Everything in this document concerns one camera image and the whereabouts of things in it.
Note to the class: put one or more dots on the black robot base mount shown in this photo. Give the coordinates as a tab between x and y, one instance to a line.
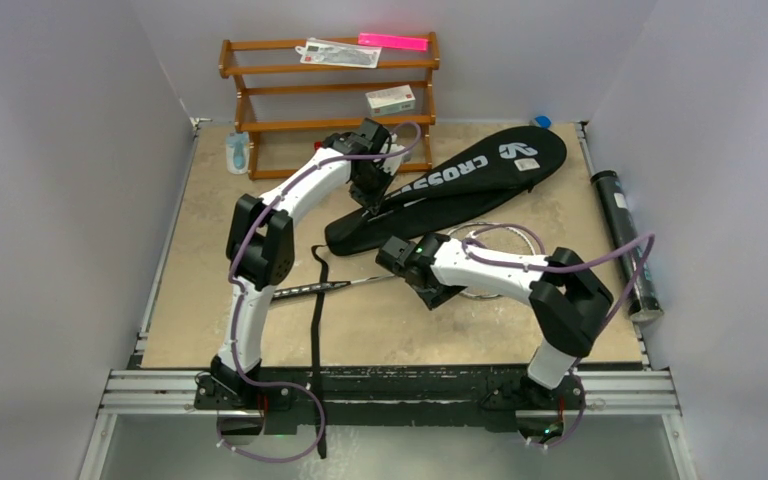
499	398

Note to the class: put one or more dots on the aluminium frame rail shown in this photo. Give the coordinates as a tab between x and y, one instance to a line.
170	392

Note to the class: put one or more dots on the white red small box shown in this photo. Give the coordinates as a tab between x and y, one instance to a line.
391	101

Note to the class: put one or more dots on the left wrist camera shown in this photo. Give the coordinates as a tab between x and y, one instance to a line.
401	155

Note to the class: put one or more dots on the blue small object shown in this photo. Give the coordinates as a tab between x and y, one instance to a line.
542	121

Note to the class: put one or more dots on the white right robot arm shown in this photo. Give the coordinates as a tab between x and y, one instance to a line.
569	302

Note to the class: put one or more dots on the white badminton racket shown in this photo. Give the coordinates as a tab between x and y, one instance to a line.
532	240

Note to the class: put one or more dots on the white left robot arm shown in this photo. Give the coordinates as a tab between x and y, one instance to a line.
261	240

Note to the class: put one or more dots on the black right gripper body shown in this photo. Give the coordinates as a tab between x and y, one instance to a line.
433	291

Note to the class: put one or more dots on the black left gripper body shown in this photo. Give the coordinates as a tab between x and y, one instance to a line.
367	190

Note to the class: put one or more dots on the pink ruler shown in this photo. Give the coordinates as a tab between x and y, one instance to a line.
408	43

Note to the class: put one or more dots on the blue white packaged item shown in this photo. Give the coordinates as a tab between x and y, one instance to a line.
237	152

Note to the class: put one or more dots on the black shuttlecock tube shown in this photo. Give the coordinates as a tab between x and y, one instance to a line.
641	302

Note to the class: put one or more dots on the wooden shelf rack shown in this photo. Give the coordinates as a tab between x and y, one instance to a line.
275	92

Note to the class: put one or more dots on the black racket bag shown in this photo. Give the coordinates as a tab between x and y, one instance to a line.
470	184

